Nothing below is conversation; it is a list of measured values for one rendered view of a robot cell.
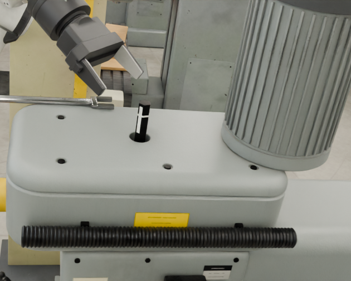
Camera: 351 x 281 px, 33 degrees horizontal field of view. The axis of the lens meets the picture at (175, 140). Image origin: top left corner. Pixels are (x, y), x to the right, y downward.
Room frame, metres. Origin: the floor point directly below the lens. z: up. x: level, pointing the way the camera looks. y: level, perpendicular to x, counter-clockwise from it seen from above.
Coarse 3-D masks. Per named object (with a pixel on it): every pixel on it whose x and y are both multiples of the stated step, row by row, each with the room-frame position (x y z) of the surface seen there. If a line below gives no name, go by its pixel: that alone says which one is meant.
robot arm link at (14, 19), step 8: (0, 0) 1.15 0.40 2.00; (0, 8) 1.17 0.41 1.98; (8, 8) 1.18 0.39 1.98; (16, 8) 1.19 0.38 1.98; (24, 8) 1.19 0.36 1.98; (0, 16) 1.17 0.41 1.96; (8, 16) 1.18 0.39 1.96; (16, 16) 1.18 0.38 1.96; (24, 16) 1.19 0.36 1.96; (0, 24) 1.19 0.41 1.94; (8, 24) 1.18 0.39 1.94; (16, 24) 1.18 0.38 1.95; (24, 24) 1.18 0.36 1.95; (16, 32) 1.19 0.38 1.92
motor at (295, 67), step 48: (288, 0) 0.87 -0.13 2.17; (336, 0) 0.86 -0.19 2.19; (240, 48) 0.94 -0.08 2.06; (288, 48) 0.87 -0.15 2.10; (336, 48) 0.87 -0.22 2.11; (240, 96) 0.91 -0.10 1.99; (288, 96) 0.86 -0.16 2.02; (336, 96) 0.89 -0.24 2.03; (240, 144) 0.88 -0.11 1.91; (288, 144) 0.86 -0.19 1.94
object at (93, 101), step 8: (0, 96) 0.94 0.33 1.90; (8, 96) 0.94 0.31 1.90; (16, 96) 0.95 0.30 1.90; (24, 96) 0.95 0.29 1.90; (32, 96) 0.96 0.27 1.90; (40, 96) 0.96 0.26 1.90; (96, 96) 1.00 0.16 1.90; (104, 96) 1.01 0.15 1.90; (56, 104) 0.96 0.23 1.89; (64, 104) 0.96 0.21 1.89; (72, 104) 0.96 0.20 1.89; (80, 104) 0.97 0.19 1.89; (88, 104) 0.97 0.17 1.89; (96, 104) 0.97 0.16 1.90; (104, 104) 0.98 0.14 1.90; (112, 104) 0.98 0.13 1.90
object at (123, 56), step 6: (120, 48) 0.98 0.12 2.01; (126, 48) 0.98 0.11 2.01; (120, 54) 0.98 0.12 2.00; (126, 54) 0.97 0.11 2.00; (120, 60) 0.98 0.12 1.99; (126, 60) 0.97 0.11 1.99; (132, 60) 0.97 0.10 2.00; (126, 66) 0.97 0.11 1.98; (132, 66) 0.97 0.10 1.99; (138, 66) 0.96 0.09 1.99; (132, 72) 0.97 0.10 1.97; (138, 72) 0.96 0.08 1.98; (138, 78) 0.97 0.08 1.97
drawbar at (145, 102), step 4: (140, 100) 0.89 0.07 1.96; (144, 100) 0.90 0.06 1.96; (140, 104) 0.88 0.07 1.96; (144, 104) 0.88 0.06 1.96; (148, 104) 0.89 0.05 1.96; (144, 108) 0.88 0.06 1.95; (148, 108) 0.88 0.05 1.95; (144, 112) 0.88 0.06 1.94; (148, 112) 0.88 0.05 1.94; (136, 120) 0.89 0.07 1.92; (144, 120) 0.88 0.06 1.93; (136, 124) 0.88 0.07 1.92; (140, 124) 0.88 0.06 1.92; (144, 124) 0.88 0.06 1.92; (136, 128) 0.88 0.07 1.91; (140, 128) 0.88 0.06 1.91; (144, 128) 0.88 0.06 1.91; (136, 132) 0.88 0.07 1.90; (140, 132) 0.88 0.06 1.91; (144, 132) 0.88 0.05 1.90; (136, 136) 0.88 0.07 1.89; (140, 136) 0.88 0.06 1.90; (144, 136) 0.88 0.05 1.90; (136, 140) 0.88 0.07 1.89; (140, 140) 0.88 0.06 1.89; (144, 140) 0.88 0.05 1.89
